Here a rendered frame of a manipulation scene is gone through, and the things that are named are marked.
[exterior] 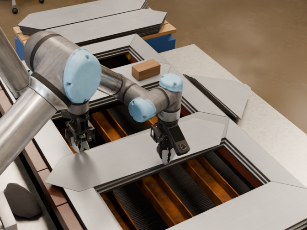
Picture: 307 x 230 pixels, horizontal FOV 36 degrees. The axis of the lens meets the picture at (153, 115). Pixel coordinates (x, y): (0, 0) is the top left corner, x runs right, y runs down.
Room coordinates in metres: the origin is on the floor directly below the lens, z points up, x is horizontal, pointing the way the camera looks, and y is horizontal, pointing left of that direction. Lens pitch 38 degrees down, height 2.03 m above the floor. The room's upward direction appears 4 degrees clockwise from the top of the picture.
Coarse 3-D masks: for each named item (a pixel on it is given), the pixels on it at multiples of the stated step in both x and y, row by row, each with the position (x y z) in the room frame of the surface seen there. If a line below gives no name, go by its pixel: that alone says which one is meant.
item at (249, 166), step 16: (128, 48) 2.03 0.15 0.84; (192, 112) 1.55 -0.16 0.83; (224, 144) 1.37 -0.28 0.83; (176, 160) 1.25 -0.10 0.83; (240, 160) 1.28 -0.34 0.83; (128, 176) 1.15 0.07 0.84; (144, 176) 1.17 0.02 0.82; (256, 176) 1.20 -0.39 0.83; (64, 192) 1.06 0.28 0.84; (304, 224) 0.99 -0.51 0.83
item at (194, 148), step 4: (180, 128) 1.42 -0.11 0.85; (184, 132) 1.39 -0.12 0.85; (184, 136) 1.37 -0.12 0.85; (188, 136) 1.37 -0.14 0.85; (188, 140) 1.35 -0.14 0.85; (192, 140) 1.35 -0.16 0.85; (188, 144) 1.33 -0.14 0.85; (192, 144) 1.33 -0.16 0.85; (192, 148) 1.30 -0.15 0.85; (196, 148) 1.31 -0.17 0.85; (188, 152) 1.28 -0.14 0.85; (192, 152) 1.28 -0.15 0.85; (184, 156) 1.26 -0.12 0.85
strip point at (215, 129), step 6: (198, 120) 1.47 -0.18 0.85; (204, 120) 1.48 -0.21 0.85; (204, 126) 1.44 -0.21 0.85; (210, 126) 1.44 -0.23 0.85; (216, 126) 1.44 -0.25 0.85; (222, 126) 1.45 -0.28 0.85; (210, 132) 1.40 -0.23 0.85; (216, 132) 1.41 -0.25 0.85; (222, 132) 1.41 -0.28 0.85; (216, 138) 1.37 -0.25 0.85
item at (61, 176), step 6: (60, 162) 1.18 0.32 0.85; (54, 168) 1.15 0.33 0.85; (60, 168) 1.15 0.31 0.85; (66, 168) 1.15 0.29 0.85; (54, 174) 1.12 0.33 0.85; (60, 174) 1.12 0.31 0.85; (66, 174) 1.13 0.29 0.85; (54, 180) 1.10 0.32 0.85; (60, 180) 1.10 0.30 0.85; (66, 180) 1.10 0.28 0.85; (72, 180) 1.10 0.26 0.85; (60, 186) 1.07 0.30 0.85; (66, 186) 1.07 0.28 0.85; (72, 186) 1.07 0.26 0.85
